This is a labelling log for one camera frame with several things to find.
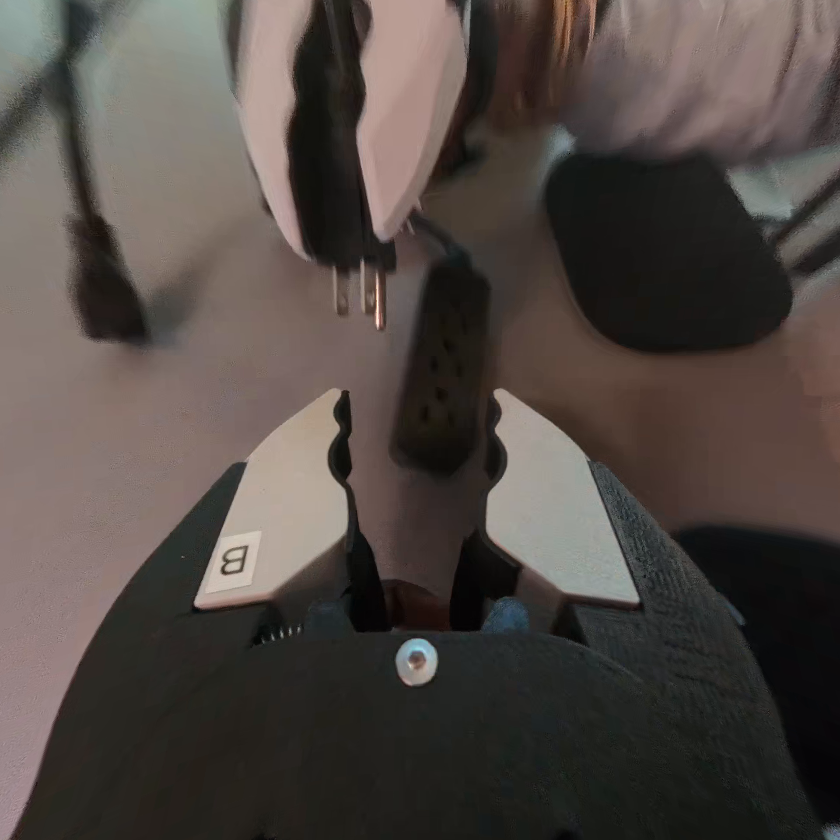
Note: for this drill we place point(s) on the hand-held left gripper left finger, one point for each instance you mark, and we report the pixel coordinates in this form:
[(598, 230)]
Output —
[(282, 505)]

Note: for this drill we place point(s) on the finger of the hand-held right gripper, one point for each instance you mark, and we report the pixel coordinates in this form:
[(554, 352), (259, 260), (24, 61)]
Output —
[(266, 98), (413, 118)]

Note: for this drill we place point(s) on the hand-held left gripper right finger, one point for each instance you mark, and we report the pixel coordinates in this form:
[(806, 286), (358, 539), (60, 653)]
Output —
[(551, 518)]

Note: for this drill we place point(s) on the black power strip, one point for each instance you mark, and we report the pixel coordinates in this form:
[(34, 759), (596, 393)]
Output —
[(436, 367)]

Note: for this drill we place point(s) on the person's right hand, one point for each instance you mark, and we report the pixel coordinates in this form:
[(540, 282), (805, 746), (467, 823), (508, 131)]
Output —
[(538, 59)]

